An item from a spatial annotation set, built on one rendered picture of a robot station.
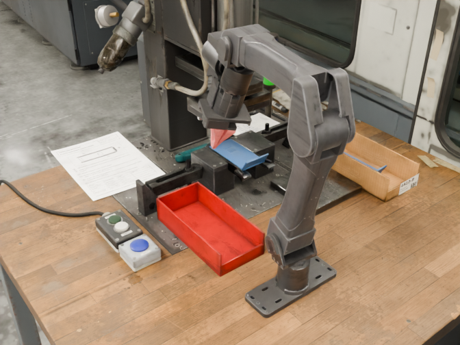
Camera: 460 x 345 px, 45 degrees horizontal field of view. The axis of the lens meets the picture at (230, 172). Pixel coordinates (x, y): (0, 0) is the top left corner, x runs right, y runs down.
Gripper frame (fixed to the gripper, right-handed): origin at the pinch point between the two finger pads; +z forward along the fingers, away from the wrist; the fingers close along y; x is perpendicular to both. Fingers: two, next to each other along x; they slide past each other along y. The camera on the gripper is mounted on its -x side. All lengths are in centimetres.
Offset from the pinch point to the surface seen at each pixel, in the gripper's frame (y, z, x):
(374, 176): -43.8, 5.6, 1.8
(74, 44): -4, 150, -300
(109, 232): 19.3, 23.0, 4.5
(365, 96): -66, 10, -43
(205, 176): -5.5, 18.6, -10.0
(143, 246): 13.5, 19.4, 11.7
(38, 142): 23, 161, -194
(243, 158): -13.6, 11.8, -9.9
